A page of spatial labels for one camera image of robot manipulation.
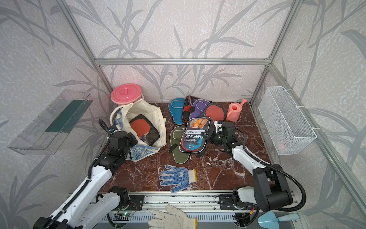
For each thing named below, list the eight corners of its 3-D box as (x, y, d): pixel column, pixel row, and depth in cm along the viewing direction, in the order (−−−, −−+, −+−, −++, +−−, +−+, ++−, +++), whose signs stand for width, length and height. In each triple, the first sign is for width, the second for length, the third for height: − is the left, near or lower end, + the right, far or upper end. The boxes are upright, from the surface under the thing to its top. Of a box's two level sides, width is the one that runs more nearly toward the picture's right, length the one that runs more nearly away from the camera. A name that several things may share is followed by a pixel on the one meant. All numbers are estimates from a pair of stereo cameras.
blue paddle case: (166, 125, 108) (165, 121, 105) (170, 100, 126) (169, 96, 122) (183, 125, 108) (183, 122, 105) (185, 100, 126) (184, 96, 123)
